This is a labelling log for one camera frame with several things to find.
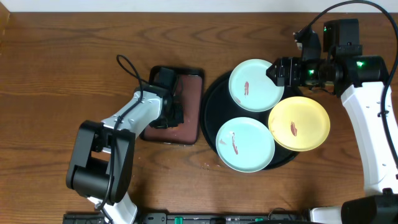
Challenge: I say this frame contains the light blue plate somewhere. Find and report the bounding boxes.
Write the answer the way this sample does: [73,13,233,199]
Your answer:
[216,117,275,173]
[228,59,284,112]

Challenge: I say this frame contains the yellow plate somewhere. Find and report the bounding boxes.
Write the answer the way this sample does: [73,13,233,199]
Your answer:
[268,96,330,152]

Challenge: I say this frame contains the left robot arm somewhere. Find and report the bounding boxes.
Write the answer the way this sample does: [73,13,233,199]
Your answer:
[66,85,183,223]

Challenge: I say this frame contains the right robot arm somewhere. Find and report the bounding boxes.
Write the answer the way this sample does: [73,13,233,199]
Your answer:
[266,19,397,223]

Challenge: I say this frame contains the black rectangular water tray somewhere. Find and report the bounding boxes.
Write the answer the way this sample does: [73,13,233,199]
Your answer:
[140,65,205,145]

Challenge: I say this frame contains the round black tray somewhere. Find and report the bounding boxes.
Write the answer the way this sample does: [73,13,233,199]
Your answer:
[200,71,303,170]

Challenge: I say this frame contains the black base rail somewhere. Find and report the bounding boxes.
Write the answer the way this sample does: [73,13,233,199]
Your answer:
[62,213,310,224]

